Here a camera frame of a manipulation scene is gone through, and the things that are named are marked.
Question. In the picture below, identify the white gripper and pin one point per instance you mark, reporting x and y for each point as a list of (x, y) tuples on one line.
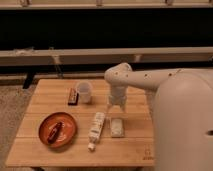
[(117, 96)]

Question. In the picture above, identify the white eraser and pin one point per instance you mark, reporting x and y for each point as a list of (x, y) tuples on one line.
[(116, 127)]

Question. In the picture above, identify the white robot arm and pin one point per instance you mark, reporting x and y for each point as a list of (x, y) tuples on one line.
[(182, 113)]

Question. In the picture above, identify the white ceramic cup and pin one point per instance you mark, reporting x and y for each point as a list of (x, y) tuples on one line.
[(84, 89)]

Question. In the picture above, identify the white squeeze tube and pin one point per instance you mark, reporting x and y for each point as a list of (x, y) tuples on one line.
[(96, 130)]

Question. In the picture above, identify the brown chocolate bar box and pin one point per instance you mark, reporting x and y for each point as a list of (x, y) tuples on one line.
[(73, 97)]

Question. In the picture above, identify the wooden table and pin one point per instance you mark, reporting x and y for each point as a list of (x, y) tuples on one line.
[(134, 149)]

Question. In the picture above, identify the orange round plate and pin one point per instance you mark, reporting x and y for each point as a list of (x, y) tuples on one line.
[(67, 132)]

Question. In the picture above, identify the dark red object on plate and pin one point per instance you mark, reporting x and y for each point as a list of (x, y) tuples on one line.
[(54, 133)]

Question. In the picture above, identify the long metal rail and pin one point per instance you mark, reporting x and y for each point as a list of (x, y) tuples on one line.
[(104, 56)]

